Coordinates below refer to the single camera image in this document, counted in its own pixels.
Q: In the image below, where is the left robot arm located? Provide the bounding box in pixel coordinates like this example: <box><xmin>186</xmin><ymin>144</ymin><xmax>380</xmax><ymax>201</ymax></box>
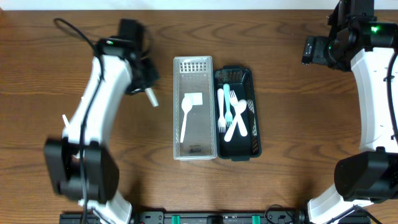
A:
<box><xmin>44</xmin><ymin>19</ymin><xmax>159</xmax><ymax>223</ymax></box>

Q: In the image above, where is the black plastic perforated basket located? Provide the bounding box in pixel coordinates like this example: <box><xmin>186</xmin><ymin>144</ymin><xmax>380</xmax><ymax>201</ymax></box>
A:
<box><xmin>213</xmin><ymin>65</ymin><xmax>262</xmax><ymax>161</ymax></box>

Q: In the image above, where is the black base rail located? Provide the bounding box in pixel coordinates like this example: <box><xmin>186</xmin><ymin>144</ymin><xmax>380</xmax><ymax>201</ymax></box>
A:
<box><xmin>59</xmin><ymin>208</ymin><xmax>371</xmax><ymax>224</ymax></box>

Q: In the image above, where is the clear plastic perforated basket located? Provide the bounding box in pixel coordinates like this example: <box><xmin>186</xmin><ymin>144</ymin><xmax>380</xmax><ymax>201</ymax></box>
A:
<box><xmin>174</xmin><ymin>55</ymin><xmax>217</xmax><ymax>161</ymax></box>

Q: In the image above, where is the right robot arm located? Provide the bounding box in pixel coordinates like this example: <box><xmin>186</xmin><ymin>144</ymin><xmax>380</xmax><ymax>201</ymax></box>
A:
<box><xmin>297</xmin><ymin>0</ymin><xmax>397</xmax><ymax>223</ymax></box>

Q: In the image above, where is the pale green plastic fork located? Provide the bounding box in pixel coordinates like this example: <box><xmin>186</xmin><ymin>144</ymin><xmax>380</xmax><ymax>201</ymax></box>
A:
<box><xmin>223</xmin><ymin>83</ymin><xmax>233</xmax><ymax>127</ymax></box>

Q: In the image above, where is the white fork diagonal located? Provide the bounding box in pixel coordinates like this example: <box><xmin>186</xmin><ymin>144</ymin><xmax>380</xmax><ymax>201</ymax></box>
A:
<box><xmin>229</xmin><ymin>90</ymin><xmax>248</xmax><ymax>137</ymax></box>

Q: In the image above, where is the white spoon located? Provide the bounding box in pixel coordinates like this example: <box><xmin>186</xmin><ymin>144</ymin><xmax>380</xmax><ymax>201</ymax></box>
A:
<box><xmin>145</xmin><ymin>88</ymin><xmax>159</xmax><ymax>107</ymax></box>
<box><xmin>224</xmin><ymin>100</ymin><xmax>247</xmax><ymax>142</ymax></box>
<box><xmin>62</xmin><ymin>114</ymin><xmax>70</xmax><ymax>129</ymax></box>
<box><xmin>180</xmin><ymin>96</ymin><xmax>193</xmax><ymax>143</ymax></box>

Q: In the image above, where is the white fork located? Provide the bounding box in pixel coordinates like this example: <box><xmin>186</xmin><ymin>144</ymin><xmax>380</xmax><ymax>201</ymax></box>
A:
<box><xmin>217</xmin><ymin>88</ymin><xmax>226</xmax><ymax>133</ymax></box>

